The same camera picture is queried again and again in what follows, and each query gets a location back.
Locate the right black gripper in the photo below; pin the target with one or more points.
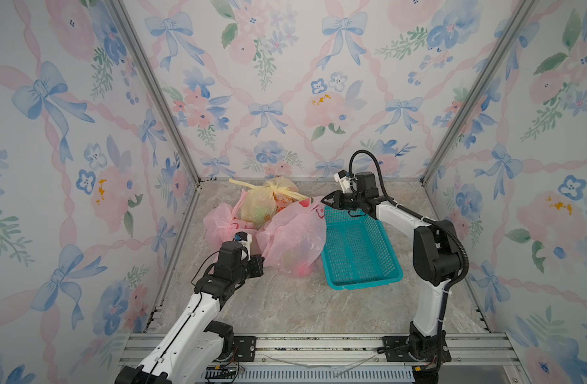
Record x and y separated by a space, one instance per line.
338 199

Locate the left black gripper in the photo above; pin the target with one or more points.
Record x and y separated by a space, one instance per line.
257 261

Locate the pink printed plastic bag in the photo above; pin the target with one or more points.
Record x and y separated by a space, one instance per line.
294 238

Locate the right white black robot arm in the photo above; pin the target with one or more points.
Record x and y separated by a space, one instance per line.
439 258

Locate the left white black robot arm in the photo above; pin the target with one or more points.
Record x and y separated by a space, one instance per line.
197 338

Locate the middle pink plastic bag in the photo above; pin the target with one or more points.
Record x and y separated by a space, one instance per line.
222 224

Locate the yellow knotted plastic bag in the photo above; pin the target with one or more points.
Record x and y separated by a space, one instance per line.
260 203

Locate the teal plastic mesh basket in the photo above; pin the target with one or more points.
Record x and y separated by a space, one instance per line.
358 253

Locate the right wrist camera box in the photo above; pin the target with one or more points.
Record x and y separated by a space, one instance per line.
345 181

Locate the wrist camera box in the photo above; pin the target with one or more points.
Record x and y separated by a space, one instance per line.
345 181
246 240

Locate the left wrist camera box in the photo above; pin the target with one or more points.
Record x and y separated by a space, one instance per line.
246 240

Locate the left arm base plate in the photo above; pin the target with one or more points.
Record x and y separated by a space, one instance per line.
238 349

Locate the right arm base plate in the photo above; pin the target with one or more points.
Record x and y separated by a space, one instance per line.
414 349

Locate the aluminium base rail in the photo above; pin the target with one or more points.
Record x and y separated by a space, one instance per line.
351 358

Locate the left aluminium corner post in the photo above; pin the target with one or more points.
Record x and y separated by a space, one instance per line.
130 38

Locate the aluminium corner post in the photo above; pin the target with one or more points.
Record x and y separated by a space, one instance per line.
512 29
130 38

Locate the right aluminium corner post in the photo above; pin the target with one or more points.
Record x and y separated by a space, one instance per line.
512 29

